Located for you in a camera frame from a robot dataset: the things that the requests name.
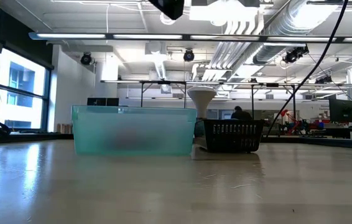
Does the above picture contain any teal translucent plastic bin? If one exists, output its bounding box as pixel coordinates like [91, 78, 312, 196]
[71, 105, 198, 156]

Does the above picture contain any black computer monitor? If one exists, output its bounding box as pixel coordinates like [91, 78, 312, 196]
[329, 98, 352, 124]

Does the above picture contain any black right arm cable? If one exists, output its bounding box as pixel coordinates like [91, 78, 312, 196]
[265, 0, 350, 138]

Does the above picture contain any red desk lamp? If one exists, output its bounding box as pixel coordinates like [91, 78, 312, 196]
[279, 108, 292, 125]

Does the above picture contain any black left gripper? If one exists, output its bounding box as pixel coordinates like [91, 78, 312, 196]
[147, 0, 185, 21]

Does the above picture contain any black metal gantry frame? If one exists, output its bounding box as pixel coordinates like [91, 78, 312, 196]
[139, 80, 187, 108]
[250, 82, 297, 121]

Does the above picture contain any black slotted plastic basket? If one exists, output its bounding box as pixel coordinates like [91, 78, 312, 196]
[193, 118, 266, 154]

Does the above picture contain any black ceiling-mounted camera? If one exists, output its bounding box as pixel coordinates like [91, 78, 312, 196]
[282, 44, 310, 65]
[315, 75, 333, 85]

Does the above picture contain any person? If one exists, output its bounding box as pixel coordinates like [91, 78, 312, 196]
[230, 105, 253, 121]

